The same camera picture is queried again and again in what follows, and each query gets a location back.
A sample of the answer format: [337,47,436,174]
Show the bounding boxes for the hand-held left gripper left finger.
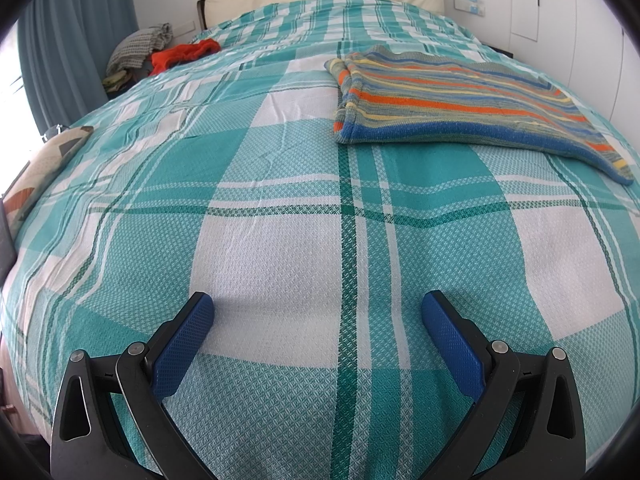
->
[50,292,216,480]

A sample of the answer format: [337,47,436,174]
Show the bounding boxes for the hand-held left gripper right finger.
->
[421,289,587,480]

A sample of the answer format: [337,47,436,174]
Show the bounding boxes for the striped knit sweater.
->
[324,45,635,187]

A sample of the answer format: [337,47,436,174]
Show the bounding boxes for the teal plaid bed blanket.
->
[0,0,640,480]

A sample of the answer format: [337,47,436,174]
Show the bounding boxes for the patterned cushion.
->
[0,125,96,222]

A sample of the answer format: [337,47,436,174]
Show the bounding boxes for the green cloth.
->
[102,71,132,93]

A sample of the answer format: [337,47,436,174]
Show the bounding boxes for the red cloth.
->
[149,38,222,77]

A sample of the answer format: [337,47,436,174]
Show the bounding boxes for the grey striped cloth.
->
[106,23,174,74]

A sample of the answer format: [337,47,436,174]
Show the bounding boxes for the teal curtain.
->
[17,0,141,136]

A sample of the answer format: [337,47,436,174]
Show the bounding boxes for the white wardrobe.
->
[509,0,640,128]

